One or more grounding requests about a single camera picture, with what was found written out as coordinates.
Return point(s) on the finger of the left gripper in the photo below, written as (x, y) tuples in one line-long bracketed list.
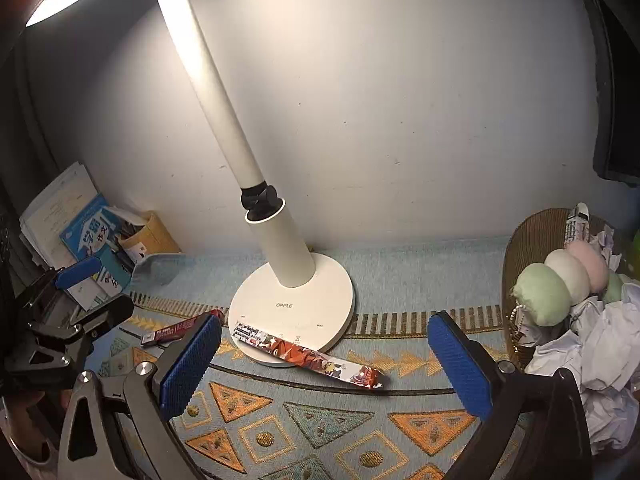
[(102, 319), (78, 272)]

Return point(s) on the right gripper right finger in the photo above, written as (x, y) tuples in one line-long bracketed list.
[(556, 443)]

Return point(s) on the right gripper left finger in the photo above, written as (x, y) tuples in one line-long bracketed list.
[(92, 445)]

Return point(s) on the dark red long box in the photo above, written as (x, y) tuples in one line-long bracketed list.
[(169, 333)]

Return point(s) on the orange cartoon long box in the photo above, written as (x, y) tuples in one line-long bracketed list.
[(356, 374)]

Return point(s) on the blue cover book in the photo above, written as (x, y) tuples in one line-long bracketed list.
[(92, 233)]

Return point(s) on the stack of books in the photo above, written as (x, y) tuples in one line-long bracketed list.
[(52, 210)]

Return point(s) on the tan pen holder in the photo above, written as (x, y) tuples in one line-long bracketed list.
[(142, 236)]

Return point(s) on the crumpled paper ball front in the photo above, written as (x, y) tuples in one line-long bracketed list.
[(601, 350)]

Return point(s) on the patterned blue table cloth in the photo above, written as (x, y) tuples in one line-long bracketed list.
[(248, 421)]

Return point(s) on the white plush ball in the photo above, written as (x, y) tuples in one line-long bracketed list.
[(572, 272)]

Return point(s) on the white desk lamp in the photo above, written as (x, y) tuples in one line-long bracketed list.
[(297, 295)]

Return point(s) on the pink plush ball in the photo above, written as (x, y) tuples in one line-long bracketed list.
[(593, 263)]

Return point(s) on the brown woven basket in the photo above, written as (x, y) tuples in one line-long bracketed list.
[(532, 242)]

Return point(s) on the black wall monitor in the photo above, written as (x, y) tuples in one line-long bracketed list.
[(615, 31)]

